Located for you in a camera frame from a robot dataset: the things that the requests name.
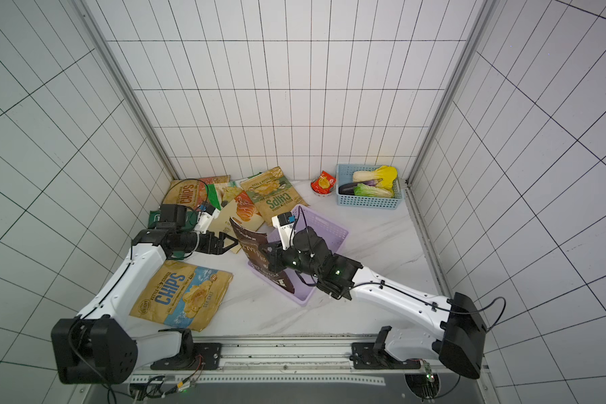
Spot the brown Kettle sea salt bag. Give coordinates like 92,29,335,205
231,218,296,295

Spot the beige cassava chips bag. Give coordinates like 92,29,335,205
209,201,264,237

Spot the blue kettle chips bag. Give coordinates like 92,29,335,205
130,261,233,332

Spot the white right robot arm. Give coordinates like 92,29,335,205
261,227,488,380

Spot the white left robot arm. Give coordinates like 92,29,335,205
50,226,230,385

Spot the purple plastic basket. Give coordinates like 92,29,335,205
246,205,348,306

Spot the green white chips bag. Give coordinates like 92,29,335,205
204,175,258,216

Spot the green Real chips bag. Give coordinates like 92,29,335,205
147,210,161,228

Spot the red kettle chips bag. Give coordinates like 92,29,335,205
161,175,232,210

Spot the green kettle chips bag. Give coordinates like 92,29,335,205
240,167,308,226

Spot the blue plastic basket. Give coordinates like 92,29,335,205
335,163,404,210

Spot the red snack cup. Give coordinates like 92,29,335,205
311,171,337,196

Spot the purple toy eggplant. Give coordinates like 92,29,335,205
338,179,380,195

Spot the green toy lettuce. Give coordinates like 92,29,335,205
353,183,394,199

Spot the yellow toy cabbage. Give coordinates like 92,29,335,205
353,166,398,190

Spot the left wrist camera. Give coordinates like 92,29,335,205
194,201,220,233

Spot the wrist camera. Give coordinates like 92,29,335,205
194,201,220,233
272,211,296,250

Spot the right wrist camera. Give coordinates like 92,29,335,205
272,211,296,250

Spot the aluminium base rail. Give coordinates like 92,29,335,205
125,335,486,387

